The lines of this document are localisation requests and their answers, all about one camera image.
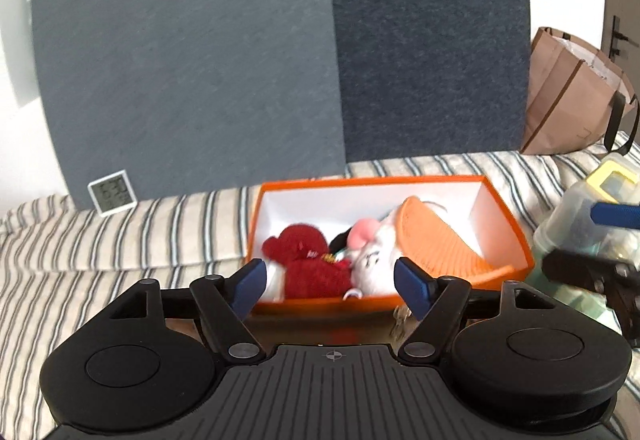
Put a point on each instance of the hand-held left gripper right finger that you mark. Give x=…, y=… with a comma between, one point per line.
x=410, y=290

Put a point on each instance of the orange cardboard box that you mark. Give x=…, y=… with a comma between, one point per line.
x=310, y=205

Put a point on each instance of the clear plastic storage container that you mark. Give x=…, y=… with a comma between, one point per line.
x=570, y=215

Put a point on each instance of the dark blue felt panel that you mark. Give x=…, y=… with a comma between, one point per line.
x=430, y=44

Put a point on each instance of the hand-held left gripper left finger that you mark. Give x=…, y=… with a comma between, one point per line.
x=250, y=285

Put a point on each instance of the orange silicone honeycomb mat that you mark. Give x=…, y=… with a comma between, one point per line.
x=440, y=240

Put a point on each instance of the brown paper bag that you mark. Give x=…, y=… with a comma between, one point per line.
x=555, y=94

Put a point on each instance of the red plush toy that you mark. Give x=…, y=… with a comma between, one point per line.
x=300, y=260

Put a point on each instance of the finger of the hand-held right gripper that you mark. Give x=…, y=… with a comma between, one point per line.
x=615, y=213
x=575, y=267

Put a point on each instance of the light grey felt panel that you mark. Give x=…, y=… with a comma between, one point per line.
x=175, y=59

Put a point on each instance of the olive bag with red stripe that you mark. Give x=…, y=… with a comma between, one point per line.
x=325, y=330

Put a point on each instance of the white digital thermometer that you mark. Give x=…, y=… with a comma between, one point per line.
x=111, y=194

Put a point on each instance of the white plush toy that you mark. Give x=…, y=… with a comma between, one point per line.
x=372, y=265

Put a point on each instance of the striped bed sheet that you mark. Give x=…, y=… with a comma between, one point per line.
x=150, y=240

